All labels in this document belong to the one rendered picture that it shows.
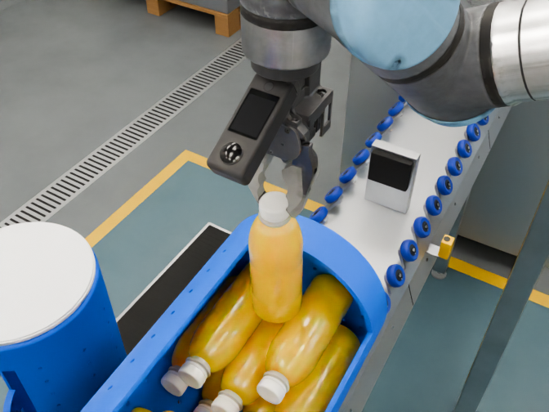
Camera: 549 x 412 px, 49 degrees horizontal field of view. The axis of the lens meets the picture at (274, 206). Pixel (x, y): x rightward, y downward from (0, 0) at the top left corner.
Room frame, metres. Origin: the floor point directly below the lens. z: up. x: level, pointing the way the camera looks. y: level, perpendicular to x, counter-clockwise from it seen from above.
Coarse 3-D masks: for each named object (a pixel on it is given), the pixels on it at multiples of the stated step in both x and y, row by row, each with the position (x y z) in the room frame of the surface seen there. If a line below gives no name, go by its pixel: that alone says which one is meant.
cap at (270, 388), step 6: (264, 378) 0.44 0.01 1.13; (270, 378) 0.44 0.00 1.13; (258, 384) 0.43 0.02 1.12; (264, 384) 0.43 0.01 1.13; (270, 384) 0.43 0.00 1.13; (276, 384) 0.43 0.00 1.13; (282, 384) 0.43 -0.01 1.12; (258, 390) 0.43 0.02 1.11; (264, 390) 0.42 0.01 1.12; (270, 390) 0.42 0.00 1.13; (276, 390) 0.42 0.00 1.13; (282, 390) 0.42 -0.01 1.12; (264, 396) 0.42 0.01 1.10; (270, 396) 0.42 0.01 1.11; (276, 396) 0.41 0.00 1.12; (282, 396) 0.42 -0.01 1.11; (270, 402) 0.42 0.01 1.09; (276, 402) 0.41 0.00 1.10
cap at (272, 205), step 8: (272, 192) 0.55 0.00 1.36; (280, 192) 0.55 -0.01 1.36; (264, 200) 0.54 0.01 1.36; (272, 200) 0.54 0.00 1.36; (280, 200) 0.54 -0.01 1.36; (264, 208) 0.53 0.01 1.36; (272, 208) 0.53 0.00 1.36; (280, 208) 0.53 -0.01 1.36; (264, 216) 0.52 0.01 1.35; (272, 216) 0.52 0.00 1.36; (280, 216) 0.52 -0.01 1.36
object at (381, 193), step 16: (384, 144) 1.01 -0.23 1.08; (384, 160) 0.98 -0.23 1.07; (400, 160) 0.96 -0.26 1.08; (416, 160) 0.96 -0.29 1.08; (368, 176) 0.99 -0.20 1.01; (384, 176) 0.97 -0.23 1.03; (400, 176) 0.96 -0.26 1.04; (368, 192) 1.00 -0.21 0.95; (384, 192) 0.99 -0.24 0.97; (400, 192) 0.97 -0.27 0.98; (400, 208) 0.97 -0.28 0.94
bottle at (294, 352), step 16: (320, 288) 0.58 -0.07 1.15; (336, 288) 0.58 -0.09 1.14; (304, 304) 0.55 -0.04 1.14; (320, 304) 0.55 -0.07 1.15; (336, 304) 0.55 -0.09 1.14; (288, 320) 0.53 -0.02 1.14; (304, 320) 0.52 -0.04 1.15; (320, 320) 0.52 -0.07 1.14; (336, 320) 0.53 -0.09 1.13; (288, 336) 0.49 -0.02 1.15; (304, 336) 0.49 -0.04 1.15; (320, 336) 0.50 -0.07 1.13; (272, 352) 0.47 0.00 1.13; (288, 352) 0.47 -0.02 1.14; (304, 352) 0.47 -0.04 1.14; (320, 352) 0.48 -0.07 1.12; (272, 368) 0.45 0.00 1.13; (288, 368) 0.45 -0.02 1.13; (304, 368) 0.45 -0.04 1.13; (288, 384) 0.44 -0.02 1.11
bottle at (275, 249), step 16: (256, 224) 0.53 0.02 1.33; (272, 224) 0.52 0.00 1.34; (288, 224) 0.53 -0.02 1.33; (256, 240) 0.52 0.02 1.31; (272, 240) 0.51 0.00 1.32; (288, 240) 0.52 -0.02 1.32; (256, 256) 0.51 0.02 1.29; (272, 256) 0.51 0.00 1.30; (288, 256) 0.51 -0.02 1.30; (256, 272) 0.52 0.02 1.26; (272, 272) 0.50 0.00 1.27; (288, 272) 0.51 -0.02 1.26; (256, 288) 0.52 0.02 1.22; (272, 288) 0.51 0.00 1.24; (288, 288) 0.51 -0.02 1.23; (256, 304) 0.52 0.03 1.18; (272, 304) 0.51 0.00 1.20; (288, 304) 0.51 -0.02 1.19; (272, 320) 0.51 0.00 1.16
